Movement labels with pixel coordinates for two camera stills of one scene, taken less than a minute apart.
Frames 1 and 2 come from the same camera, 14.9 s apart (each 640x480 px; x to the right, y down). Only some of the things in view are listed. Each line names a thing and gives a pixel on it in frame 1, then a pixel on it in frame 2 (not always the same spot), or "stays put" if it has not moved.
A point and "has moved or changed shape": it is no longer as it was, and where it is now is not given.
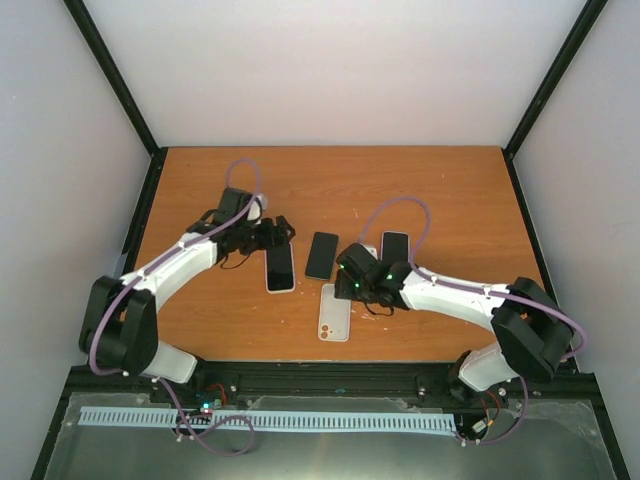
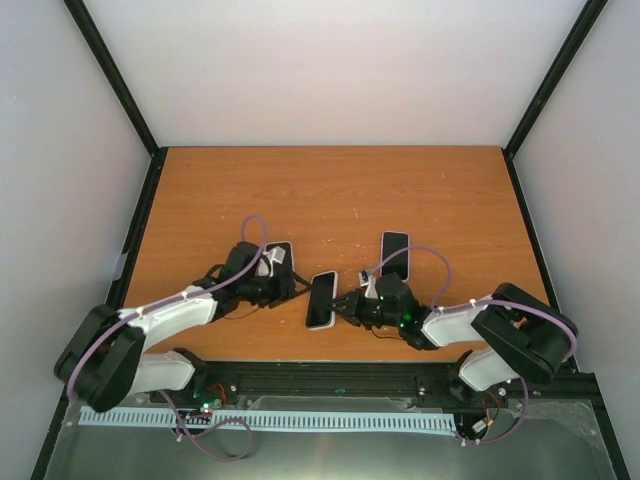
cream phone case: [335, 316] has moved or changed shape
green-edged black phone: [322, 256] to [320, 299]
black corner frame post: [554, 73] stays put
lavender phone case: [395, 246] stays put
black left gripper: [269, 237] to [286, 291]
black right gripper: [342, 288] to [349, 313]
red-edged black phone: [395, 246] stays put
